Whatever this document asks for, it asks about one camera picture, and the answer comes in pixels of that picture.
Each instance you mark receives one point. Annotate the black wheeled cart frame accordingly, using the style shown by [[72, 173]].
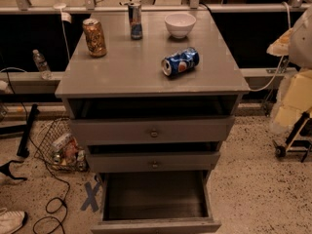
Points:
[[292, 143]]

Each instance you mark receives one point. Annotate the blue crushed pepsi can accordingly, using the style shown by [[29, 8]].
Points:
[[180, 61]]

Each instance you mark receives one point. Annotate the white sneaker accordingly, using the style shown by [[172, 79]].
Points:
[[11, 221]]

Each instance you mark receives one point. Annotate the grey middle drawer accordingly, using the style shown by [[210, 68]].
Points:
[[153, 162]]

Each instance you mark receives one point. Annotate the white ceramic bowl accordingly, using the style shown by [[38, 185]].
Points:
[[179, 25]]

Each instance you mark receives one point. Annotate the grey open bottom drawer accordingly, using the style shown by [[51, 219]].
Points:
[[155, 203]]

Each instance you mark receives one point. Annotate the tall blue silver can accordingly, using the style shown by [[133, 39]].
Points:
[[134, 13]]

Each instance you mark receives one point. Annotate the wire basket with items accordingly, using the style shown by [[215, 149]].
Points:
[[59, 149]]

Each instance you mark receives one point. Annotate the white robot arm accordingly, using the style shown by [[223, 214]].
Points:
[[300, 47]]

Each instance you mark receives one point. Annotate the clear plastic water bottle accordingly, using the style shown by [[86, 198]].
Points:
[[42, 65]]

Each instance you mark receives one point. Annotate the grey top drawer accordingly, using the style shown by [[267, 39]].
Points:
[[97, 132]]

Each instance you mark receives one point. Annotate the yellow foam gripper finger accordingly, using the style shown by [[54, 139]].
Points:
[[280, 47], [294, 97]]

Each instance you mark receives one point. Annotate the grey drawer cabinet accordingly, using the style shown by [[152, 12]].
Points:
[[129, 84]]

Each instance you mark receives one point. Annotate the black metal stand bar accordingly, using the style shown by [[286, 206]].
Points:
[[22, 150]]

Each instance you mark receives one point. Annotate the gold soda can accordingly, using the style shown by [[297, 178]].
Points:
[[94, 37]]

